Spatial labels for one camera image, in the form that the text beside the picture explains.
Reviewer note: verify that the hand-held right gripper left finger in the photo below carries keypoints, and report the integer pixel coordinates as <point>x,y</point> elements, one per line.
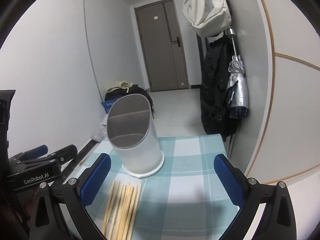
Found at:
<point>96,180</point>

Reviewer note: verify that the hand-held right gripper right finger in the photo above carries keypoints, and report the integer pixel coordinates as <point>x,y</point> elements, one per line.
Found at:
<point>230,180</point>

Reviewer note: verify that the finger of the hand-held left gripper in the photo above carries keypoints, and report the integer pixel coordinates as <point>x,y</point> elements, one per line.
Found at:
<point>37,151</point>
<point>67,152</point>

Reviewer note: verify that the pile of wooden chopsticks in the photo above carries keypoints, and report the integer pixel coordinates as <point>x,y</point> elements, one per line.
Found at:
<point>122,210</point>

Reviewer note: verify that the white plastic utensil holder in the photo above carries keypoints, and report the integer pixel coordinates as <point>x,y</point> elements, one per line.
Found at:
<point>140,155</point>

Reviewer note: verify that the clear plastic bag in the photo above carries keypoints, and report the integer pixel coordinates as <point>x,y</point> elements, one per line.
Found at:
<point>105,122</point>
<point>97,136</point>

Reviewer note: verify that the teal checked tablecloth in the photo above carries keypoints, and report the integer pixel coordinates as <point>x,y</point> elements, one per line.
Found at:
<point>190,155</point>

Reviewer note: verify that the blue cardboard box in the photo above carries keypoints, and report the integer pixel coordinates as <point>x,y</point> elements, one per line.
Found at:
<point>107,105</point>

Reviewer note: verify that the beige cloth bag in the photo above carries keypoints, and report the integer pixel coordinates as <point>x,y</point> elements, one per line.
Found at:
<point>120,85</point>

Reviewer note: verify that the silver folded umbrella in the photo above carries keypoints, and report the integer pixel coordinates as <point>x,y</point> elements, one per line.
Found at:
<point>238,90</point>

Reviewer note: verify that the black hanging coat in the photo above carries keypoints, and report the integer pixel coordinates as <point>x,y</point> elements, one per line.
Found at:
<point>215,87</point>

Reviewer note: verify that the black bag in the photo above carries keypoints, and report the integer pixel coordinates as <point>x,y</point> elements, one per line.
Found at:
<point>140,91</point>

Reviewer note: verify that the white wardrobe with wooden trim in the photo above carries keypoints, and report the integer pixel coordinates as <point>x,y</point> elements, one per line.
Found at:
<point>295,105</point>

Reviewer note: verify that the grey door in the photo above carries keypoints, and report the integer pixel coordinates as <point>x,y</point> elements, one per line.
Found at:
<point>160,55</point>

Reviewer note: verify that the white hanging bag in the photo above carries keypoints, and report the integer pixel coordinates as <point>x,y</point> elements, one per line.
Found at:
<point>207,12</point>

